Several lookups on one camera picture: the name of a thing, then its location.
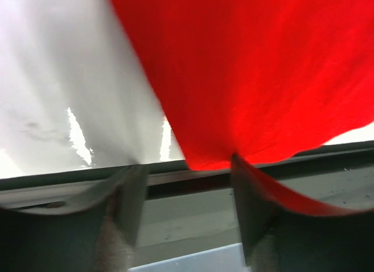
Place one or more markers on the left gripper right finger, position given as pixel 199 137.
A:
pixel 284 230

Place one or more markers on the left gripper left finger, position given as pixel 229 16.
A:
pixel 68 235

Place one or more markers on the red t shirt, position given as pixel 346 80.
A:
pixel 246 82

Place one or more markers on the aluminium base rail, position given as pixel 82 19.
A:
pixel 199 213

